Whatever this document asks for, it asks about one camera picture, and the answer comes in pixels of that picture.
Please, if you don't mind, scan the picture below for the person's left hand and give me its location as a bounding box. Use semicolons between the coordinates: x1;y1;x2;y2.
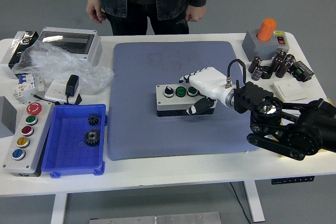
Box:
185;5;205;23

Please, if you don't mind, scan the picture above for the person's right hand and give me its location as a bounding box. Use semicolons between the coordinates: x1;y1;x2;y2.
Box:
86;0;106;24

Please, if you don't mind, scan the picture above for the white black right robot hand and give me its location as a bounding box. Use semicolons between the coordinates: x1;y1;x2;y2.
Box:
178;66;235;116

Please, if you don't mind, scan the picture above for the grey four-button control box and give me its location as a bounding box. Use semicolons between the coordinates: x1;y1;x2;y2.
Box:
155;84;217;117

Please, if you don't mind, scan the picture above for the grey five-button control box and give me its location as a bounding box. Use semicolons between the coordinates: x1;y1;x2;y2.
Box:
2;100;53;177

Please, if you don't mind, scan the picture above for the grey distribution box clear lid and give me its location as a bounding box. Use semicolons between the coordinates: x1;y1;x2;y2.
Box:
35;26;103;67

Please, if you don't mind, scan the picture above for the grey block base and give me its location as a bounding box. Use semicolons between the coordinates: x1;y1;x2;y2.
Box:
241;29;283;61

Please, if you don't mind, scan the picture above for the clear plastic bag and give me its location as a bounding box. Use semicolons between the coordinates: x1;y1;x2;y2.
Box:
12;40;115;92

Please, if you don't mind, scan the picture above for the orange cylinder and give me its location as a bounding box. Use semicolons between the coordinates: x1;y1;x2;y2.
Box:
256;18;278;42

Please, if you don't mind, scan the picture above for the black power adapter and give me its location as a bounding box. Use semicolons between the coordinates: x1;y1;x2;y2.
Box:
64;74;80;98

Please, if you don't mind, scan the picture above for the blue-grey mat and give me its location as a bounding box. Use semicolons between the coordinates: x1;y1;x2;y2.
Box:
107;40;260;161

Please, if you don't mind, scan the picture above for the black module green terminal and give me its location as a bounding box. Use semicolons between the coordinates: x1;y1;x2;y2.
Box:
290;60;315;82

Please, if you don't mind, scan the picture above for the white box shiny black panel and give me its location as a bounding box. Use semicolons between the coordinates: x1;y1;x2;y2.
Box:
0;30;39;79

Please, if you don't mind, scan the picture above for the white circuit breaker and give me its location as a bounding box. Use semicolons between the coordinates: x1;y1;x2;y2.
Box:
12;72;47;103

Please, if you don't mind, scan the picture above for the large black gear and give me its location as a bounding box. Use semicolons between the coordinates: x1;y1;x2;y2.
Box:
83;129;102;147

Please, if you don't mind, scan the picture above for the black table control panel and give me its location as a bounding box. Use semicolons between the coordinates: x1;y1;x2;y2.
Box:
271;176;315;185

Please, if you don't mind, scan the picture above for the white table leg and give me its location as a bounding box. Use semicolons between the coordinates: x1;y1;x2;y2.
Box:
50;193;68;224
243;182;266;222

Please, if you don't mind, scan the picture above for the grey metal box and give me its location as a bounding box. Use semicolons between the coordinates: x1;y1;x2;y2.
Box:
0;95;18;138

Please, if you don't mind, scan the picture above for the blue plastic bin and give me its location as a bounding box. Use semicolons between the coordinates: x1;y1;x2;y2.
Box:
41;103;108;178

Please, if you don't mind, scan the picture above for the grey metal plate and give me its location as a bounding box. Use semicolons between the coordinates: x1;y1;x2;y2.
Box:
89;211;222;224

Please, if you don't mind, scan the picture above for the black ring clamp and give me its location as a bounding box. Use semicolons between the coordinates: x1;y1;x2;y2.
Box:
261;66;274;80

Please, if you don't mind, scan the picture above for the white wall switch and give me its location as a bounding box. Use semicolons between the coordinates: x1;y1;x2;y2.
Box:
272;78;308;103

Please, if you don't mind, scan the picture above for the small red black switch box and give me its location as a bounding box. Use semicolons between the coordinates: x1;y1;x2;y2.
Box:
272;30;289;53

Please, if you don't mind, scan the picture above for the white wall socket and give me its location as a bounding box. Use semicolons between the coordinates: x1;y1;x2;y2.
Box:
44;80;82;105

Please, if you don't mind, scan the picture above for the black adapter cord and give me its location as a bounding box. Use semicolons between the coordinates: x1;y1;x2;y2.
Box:
31;93;69;105

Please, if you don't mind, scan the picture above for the black cable under table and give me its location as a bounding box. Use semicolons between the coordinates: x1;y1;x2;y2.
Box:
229;183;253;224

